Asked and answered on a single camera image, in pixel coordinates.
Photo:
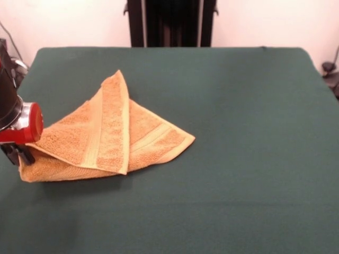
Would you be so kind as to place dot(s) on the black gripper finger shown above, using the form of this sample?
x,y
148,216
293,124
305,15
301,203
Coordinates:
x,y
10,156
26,156

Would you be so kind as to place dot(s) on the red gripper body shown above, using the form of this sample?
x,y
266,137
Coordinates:
x,y
34,121

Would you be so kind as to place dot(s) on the tan terry towel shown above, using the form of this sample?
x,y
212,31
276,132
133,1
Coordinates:
x,y
106,137

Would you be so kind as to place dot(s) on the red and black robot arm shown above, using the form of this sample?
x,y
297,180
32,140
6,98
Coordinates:
x,y
6,90

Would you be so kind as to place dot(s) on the dark green table cloth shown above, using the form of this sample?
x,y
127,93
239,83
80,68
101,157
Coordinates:
x,y
238,158

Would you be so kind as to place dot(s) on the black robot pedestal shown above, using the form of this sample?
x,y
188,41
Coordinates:
x,y
172,23

